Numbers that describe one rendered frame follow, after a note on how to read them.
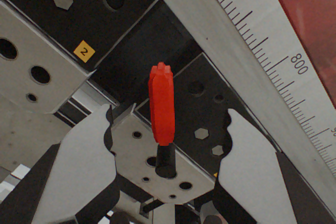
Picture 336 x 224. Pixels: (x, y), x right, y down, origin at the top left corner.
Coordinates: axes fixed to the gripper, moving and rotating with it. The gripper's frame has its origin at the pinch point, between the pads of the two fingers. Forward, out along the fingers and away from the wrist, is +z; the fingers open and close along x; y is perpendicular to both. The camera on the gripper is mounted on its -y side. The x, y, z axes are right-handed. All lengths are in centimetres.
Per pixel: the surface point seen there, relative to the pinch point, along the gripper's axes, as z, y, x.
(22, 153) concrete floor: 70, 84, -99
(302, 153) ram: 3.1, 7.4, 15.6
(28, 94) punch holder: 2.5, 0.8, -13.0
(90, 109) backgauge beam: 31.5, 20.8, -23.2
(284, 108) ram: 3.1, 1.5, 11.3
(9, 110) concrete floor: 93, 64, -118
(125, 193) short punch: 6.9, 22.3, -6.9
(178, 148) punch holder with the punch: 2.9, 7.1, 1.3
